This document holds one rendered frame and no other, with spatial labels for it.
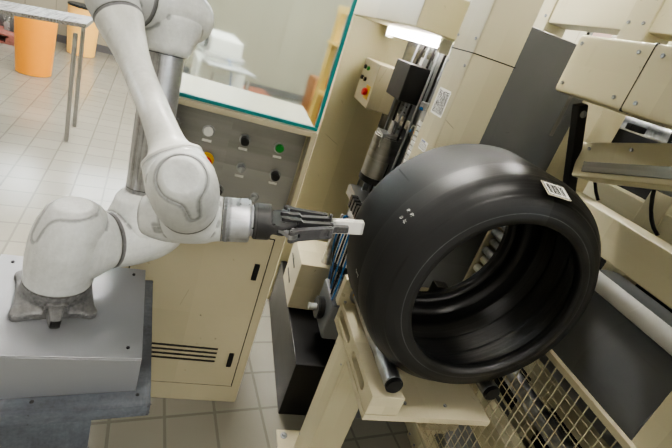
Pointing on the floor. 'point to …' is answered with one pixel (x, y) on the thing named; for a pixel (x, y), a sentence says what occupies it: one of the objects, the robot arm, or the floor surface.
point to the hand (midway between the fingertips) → (347, 226)
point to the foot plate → (286, 438)
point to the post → (456, 118)
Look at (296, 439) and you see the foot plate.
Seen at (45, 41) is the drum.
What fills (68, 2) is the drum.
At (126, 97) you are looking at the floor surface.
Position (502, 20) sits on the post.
